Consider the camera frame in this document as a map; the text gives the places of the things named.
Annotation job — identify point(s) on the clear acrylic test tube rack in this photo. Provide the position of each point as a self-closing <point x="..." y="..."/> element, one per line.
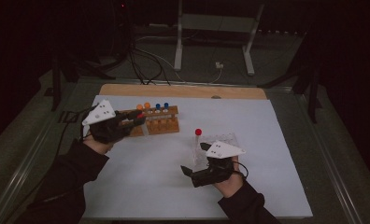
<point x="223" y="138"/>

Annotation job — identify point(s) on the wooden test tube rack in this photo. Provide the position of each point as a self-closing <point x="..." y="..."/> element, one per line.
<point x="164" y="126"/>

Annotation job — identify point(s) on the small grey round disc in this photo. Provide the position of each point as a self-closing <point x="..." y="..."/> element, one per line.
<point x="216" y="97"/>

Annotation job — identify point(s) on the grey metal table frame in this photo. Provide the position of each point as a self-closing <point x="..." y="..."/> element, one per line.
<point x="343" y="186"/>

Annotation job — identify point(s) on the white table cover sheet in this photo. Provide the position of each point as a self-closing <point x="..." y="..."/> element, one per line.
<point x="161" y="174"/>

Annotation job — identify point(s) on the white plug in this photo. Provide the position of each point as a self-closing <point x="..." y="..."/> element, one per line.
<point x="219" y="65"/>

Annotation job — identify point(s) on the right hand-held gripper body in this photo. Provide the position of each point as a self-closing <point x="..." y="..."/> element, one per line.
<point x="223" y="151"/>

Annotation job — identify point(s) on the orange cap test tube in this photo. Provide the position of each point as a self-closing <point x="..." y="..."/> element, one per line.
<point x="147" y="105"/>
<point x="139" y="107"/>

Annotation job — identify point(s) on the person's left hand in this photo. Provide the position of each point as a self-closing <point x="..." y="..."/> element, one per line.
<point x="97" y="146"/>

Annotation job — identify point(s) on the blue cap test tube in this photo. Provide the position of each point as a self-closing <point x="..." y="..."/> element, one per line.
<point x="166" y="105"/>
<point x="158" y="106"/>

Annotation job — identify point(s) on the white metal stand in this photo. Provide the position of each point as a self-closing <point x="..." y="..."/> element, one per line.
<point x="178" y="46"/>

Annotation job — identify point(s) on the red cap test tube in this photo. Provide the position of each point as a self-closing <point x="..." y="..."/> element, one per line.
<point x="198" y="132"/>
<point x="140" y="115"/>

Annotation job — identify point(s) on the person's right hand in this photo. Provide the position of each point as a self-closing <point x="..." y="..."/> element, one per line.
<point x="231" y="186"/>

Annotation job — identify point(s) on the black tripod stand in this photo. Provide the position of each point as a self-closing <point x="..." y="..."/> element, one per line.
<point x="313" y="99"/>
<point x="56" y="87"/>

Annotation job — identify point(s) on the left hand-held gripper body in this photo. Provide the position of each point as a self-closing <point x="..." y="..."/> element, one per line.
<point x="100" y="113"/>

